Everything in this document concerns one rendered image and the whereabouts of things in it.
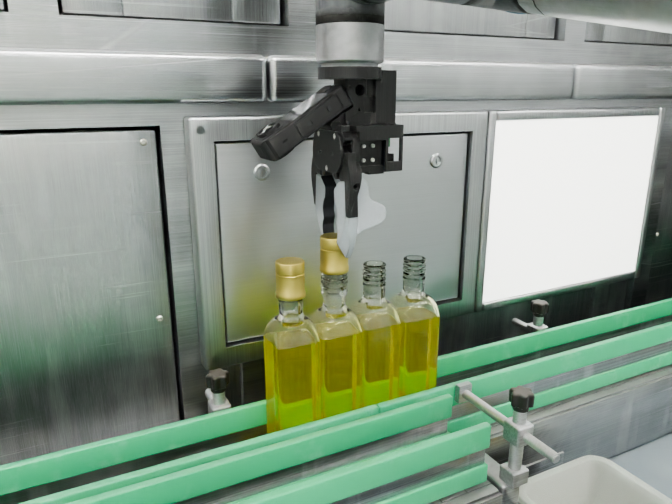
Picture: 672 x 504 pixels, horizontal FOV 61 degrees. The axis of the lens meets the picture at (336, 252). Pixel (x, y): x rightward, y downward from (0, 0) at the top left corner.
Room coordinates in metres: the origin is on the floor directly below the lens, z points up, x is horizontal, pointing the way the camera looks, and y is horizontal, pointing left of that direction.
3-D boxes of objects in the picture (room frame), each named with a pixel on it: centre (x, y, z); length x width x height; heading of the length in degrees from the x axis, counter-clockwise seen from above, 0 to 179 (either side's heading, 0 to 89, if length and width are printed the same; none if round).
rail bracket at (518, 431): (0.62, -0.21, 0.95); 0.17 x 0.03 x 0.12; 27
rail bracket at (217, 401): (0.66, 0.16, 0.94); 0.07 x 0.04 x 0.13; 27
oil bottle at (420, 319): (0.70, -0.10, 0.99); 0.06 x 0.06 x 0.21; 26
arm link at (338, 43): (0.66, -0.01, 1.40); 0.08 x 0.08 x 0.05
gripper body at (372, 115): (0.66, -0.02, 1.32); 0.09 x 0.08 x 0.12; 117
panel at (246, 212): (0.91, -0.22, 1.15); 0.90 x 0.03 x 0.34; 117
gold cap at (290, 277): (0.63, 0.05, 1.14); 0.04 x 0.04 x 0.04
